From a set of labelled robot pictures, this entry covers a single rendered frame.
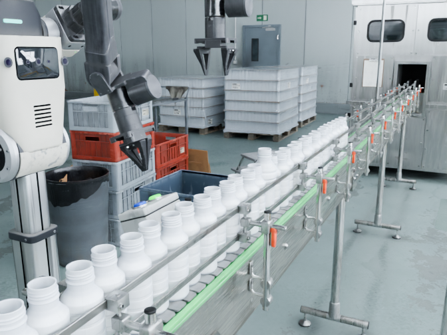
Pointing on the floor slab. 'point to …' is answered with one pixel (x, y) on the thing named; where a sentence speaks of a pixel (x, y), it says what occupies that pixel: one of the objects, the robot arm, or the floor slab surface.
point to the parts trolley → (169, 103)
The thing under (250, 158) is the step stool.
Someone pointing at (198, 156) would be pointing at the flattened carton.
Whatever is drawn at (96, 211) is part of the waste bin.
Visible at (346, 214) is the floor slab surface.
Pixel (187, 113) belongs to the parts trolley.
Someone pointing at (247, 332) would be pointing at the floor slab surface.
